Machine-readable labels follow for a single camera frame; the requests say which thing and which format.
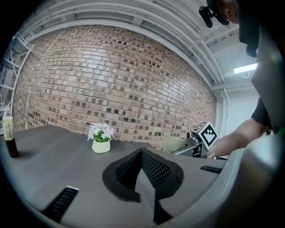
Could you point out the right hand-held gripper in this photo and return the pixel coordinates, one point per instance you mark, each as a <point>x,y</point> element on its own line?
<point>208,135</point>

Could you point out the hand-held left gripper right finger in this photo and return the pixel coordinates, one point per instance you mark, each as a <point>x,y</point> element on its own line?
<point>196,182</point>

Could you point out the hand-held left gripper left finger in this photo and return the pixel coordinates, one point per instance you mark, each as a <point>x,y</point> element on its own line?
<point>93,207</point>

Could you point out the green translucent cup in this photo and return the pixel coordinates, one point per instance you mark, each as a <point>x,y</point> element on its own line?
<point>173,144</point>

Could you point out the person's right forearm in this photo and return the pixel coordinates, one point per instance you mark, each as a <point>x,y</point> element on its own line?
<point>236,138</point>

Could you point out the small dark bottle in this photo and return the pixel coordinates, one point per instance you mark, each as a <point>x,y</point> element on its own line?
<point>10,138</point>

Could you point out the dark grey table white legs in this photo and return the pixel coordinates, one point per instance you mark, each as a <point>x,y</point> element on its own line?
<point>55,160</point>

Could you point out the white potted flower plant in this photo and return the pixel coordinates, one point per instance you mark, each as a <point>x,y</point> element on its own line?
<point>101,142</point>

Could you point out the person's dark shirt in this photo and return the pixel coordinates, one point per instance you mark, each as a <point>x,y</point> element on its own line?
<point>261,113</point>

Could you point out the ceiling tube light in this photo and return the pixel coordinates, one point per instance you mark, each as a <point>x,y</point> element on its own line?
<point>245,68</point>

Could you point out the person's head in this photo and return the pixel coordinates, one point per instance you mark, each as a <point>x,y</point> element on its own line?
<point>229,11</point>

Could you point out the white metal shelf rack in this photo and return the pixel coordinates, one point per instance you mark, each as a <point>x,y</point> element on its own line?
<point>20,46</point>

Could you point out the black head camera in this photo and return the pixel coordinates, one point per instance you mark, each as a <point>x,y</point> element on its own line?
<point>208,17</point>

